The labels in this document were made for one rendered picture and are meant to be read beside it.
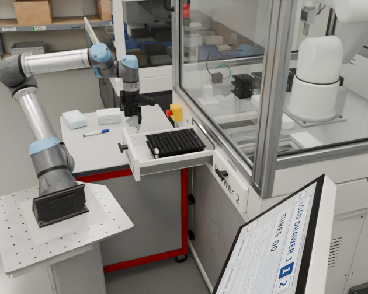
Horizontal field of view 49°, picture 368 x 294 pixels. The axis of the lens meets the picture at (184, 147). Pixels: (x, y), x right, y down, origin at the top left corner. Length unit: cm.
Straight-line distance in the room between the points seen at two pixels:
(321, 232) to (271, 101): 45
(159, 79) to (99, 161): 81
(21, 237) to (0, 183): 180
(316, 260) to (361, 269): 114
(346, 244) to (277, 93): 81
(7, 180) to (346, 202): 252
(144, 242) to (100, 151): 56
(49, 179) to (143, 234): 78
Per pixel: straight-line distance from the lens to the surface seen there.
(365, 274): 200
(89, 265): 173
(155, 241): 223
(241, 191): 144
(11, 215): 169
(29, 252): 151
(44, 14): 547
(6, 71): 180
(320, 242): 87
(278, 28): 114
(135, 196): 201
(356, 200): 161
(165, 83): 252
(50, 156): 159
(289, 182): 137
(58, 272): 170
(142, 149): 183
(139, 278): 237
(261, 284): 87
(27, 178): 334
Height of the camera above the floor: 175
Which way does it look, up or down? 30 degrees down
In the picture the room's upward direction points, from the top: straight up
